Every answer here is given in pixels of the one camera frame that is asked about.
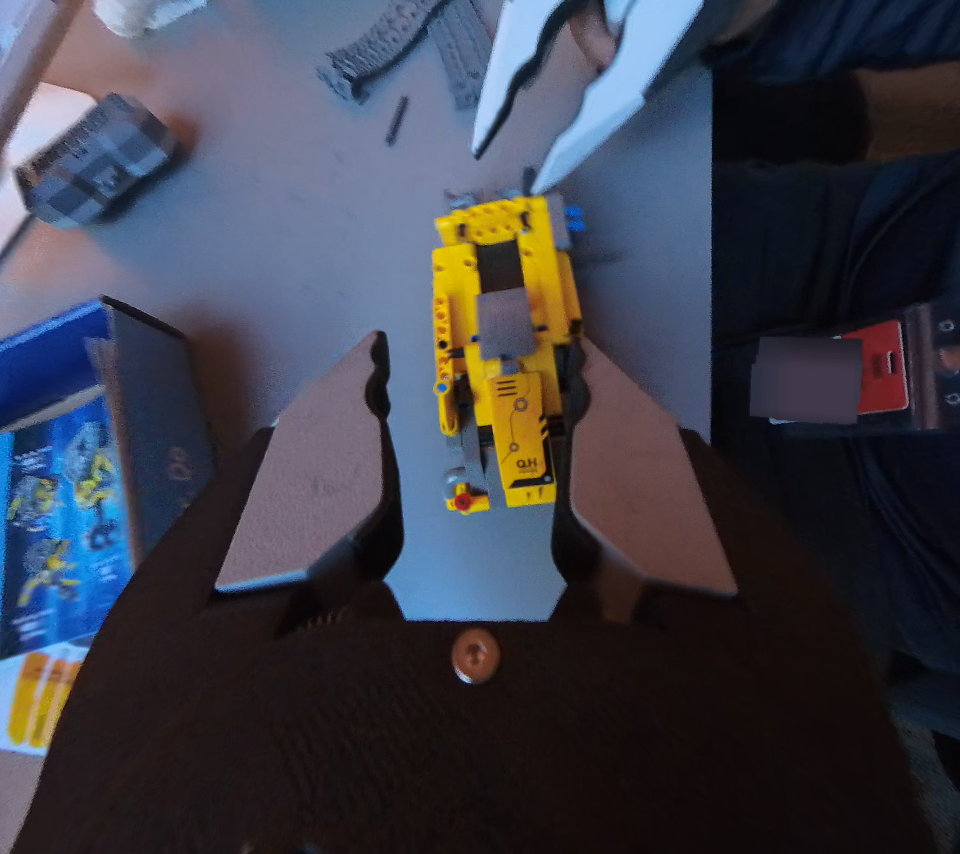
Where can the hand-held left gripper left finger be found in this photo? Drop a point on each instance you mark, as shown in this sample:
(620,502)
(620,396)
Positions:
(315,487)

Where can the dark blue product box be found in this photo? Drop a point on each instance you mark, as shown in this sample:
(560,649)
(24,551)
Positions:
(75,494)

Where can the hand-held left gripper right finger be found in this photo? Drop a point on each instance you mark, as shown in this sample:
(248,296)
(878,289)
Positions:
(645,494)

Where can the white rounded flat plate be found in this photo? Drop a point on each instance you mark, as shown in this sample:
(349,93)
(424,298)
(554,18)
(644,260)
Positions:
(45,119)

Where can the dark grey brick block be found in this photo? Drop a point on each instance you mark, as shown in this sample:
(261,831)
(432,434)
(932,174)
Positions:
(97,164)

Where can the short grey toy track piece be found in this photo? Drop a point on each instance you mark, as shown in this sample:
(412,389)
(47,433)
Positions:
(375,52)

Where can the grey desk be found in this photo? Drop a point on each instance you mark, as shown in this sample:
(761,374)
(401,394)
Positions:
(300,232)

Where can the person's right hand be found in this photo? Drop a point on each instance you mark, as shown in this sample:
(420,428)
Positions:
(596,37)

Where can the sign board with wooden edge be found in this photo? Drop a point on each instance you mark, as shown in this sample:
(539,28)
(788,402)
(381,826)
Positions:
(37,7)

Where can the black yellow toy brick vehicle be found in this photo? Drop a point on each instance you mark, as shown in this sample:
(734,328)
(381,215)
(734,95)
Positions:
(510,344)

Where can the red printed box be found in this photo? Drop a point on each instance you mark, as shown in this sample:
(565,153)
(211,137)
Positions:
(885,367)

